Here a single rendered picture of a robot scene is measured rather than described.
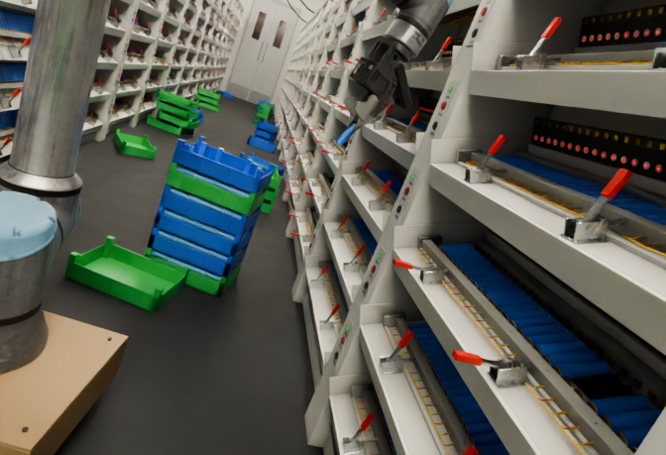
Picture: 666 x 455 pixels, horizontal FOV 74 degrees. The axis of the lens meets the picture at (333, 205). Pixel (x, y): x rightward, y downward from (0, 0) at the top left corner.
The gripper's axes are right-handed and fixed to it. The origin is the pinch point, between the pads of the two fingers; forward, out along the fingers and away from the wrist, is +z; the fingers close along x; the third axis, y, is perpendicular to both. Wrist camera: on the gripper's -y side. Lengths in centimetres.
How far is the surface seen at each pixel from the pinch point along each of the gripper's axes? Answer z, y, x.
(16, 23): 34, 62, -122
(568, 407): 16, 10, 71
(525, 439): 21, 13, 71
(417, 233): 12.4, -9.9, 25.7
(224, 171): 34, -1, -47
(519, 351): 16, 6, 62
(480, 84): -17.5, 1.9, 27.0
